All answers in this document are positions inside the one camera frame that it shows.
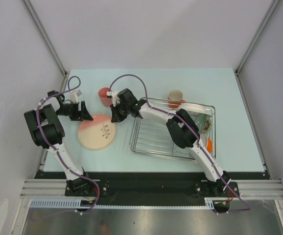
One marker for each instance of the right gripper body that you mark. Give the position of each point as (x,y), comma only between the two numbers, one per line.
(123,110)

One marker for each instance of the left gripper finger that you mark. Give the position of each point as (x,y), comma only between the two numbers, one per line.
(84,113)
(76,118)

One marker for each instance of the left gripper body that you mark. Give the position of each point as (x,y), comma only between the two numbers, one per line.
(71,109)

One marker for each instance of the pink plastic cup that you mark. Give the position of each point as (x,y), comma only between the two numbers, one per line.
(102,93)

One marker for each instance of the pink cream floral plate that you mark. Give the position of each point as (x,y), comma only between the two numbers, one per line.
(98,133)

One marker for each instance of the metal wire dish rack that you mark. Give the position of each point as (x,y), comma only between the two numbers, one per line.
(167,132)

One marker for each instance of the white grey-rimmed deep plate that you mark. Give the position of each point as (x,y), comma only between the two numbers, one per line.
(196,109)

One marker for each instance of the green floral bowl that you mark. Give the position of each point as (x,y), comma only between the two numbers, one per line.
(204,123)

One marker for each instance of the orange white bowl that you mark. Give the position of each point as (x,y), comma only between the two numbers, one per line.
(207,142)

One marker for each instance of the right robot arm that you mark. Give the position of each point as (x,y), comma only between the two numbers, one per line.
(181,127)

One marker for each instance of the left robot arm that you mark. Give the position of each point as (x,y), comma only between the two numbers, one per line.
(47,132)

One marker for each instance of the orange white mug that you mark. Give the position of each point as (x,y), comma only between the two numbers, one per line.
(176,98)

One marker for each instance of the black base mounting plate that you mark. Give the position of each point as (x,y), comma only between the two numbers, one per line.
(151,189)

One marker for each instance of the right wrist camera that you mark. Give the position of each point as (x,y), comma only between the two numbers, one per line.
(114,100)

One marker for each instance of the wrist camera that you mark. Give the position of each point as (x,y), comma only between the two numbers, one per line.
(74,96)
(114,100)

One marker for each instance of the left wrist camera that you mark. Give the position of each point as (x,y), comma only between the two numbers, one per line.
(74,96)

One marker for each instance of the white slotted cable duct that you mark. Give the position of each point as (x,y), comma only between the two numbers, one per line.
(55,202)

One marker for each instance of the left aluminium frame post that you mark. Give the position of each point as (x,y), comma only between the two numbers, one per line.
(32,13)

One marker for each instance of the aluminium frame post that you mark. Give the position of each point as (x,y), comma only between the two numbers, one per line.
(258,33)
(32,13)

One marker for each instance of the right aluminium frame post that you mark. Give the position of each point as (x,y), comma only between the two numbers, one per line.
(258,33)

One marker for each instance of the aluminium front rail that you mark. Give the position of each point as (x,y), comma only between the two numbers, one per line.
(248,189)

